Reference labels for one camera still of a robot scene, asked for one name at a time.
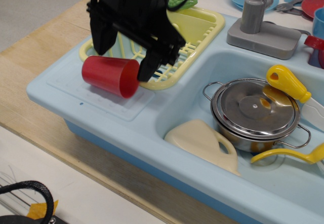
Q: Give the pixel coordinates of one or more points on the blue plastic cup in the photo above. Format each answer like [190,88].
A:
[318,24]

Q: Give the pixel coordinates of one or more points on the grey toy faucet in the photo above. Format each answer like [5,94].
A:
[251,32]

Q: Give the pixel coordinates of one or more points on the red and purple toy cup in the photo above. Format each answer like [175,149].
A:
[316,44]

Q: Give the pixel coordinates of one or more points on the cream plastic pitcher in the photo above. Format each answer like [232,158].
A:
[199,139]

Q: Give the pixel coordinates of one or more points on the red plastic plate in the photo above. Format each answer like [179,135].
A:
[310,6]

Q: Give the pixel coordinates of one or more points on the yellow handled toy knife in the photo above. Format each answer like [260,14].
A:
[280,77]

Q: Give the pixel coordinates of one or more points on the red plastic cup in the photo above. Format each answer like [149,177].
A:
[115,75]

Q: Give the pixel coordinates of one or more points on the grey toy fork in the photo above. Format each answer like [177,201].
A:
[287,6]

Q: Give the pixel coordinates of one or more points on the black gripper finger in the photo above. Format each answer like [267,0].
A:
[149,65]
[103,33]

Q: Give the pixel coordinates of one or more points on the yellow tape piece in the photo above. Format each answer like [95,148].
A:
[37,211]

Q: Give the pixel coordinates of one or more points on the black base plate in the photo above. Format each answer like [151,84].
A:
[26,220]

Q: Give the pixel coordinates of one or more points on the light blue toy sink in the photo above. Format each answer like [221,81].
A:
[168,130]

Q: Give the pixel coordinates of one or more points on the yellow dish drying rack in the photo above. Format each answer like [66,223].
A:
[197,26]

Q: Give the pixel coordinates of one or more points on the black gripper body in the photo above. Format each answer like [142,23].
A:
[143,21]

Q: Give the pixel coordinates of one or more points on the yellow plastic spoon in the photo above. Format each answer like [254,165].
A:
[311,158]

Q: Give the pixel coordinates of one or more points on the steel pot with lid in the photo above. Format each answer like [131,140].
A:
[256,117]

